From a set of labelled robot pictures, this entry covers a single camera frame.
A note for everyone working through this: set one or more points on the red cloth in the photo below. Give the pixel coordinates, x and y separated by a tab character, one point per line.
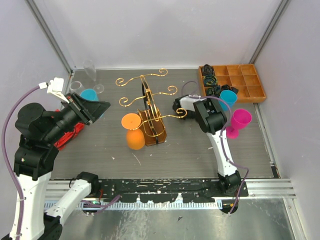
69	136

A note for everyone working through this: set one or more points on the clear wine glass front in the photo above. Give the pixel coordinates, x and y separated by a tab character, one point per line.
90	69

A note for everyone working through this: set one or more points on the wooden compartment tray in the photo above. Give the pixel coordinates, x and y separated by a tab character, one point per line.
242	79

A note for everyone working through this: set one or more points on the orange wine glass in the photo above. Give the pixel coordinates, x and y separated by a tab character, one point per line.
134	136

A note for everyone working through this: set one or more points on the light blue wine glass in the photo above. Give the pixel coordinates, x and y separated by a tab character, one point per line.
91	96

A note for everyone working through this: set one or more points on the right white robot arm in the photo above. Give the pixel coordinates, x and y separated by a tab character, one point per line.
212	120

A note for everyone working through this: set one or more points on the gold wine glass rack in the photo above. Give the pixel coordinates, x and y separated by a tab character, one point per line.
151	120

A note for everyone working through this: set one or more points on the pink wine glass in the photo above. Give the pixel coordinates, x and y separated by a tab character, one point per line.
241	118

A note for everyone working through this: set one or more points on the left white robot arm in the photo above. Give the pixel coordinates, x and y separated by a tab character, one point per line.
34	162

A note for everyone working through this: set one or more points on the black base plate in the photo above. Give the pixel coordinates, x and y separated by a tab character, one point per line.
161	190

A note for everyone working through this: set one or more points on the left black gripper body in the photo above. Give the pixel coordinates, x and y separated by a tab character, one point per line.
70	117

